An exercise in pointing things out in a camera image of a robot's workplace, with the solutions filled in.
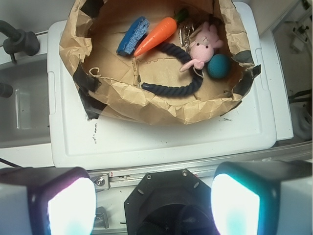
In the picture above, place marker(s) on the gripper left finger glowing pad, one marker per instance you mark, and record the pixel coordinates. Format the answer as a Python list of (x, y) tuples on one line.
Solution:
[(46, 201)]

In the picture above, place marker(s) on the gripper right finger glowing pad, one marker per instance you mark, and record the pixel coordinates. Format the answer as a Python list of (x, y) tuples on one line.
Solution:
[(263, 198)]

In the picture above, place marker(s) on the blue sponge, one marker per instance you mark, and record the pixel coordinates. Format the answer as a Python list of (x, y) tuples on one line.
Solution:
[(134, 34)]

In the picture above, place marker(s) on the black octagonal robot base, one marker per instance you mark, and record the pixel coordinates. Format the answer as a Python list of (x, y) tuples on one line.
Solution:
[(170, 203)]

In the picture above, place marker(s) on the white plastic bin lid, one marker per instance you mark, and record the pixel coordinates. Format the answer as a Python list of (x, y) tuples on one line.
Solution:
[(107, 142)]

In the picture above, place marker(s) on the teal ball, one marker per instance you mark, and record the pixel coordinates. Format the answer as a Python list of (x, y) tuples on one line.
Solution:
[(219, 66)]

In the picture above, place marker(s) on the brown paper bag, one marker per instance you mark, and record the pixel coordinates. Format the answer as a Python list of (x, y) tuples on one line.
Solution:
[(150, 88)]

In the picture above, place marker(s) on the pink plush bunny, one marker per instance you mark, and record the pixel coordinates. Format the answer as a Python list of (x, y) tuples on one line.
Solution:
[(202, 49)]

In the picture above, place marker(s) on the silver key bunch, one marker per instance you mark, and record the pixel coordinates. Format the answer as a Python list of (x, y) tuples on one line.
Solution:
[(185, 30)]

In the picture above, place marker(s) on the orange toy carrot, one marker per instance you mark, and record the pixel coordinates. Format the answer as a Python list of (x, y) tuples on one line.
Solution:
[(161, 32)]

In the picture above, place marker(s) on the aluminium rail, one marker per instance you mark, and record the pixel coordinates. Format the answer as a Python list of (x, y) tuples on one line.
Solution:
[(114, 178)]

